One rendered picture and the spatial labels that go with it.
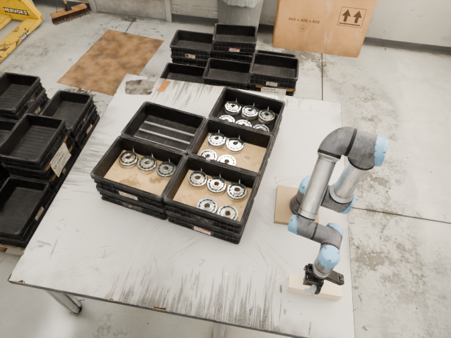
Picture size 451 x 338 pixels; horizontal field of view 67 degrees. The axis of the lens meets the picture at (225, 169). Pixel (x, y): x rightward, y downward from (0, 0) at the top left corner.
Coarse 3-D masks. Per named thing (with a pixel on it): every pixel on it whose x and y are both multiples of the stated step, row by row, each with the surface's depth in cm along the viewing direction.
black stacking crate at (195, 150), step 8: (208, 128) 200; (216, 128) 198; (224, 128) 196; (232, 128) 194; (200, 136) 188; (232, 136) 199; (240, 136) 197; (248, 136) 194; (256, 136) 192; (264, 136) 190; (200, 144) 193; (256, 144) 197; (264, 144) 195; (192, 152) 182
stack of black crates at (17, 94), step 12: (12, 72) 268; (0, 84) 264; (12, 84) 275; (24, 84) 274; (36, 84) 263; (0, 96) 266; (12, 96) 266; (24, 96) 251; (36, 96) 266; (0, 108) 243; (12, 108) 258; (24, 108) 255; (36, 108) 268; (12, 120) 251
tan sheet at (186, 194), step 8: (208, 176) 182; (184, 184) 178; (184, 192) 175; (192, 192) 175; (200, 192) 176; (208, 192) 176; (224, 192) 176; (248, 192) 177; (176, 200) 172; (184, 200) 172; (192, 200) 173; (216, 200) 173; (224, 200) 173; (240, 208) 171; (240, 216) 168
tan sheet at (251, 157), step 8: (208, 136) 200; (248, 144) 197; (200, 152) 192; (216, 152) 193; (224, 152) 193; (248, 152) 194; (256, 152) 194; (264, 152) 194; (240, 160) 190; (248, 160) 190; (256, 160) 190; (248, 168) 186; (256, 168) 187
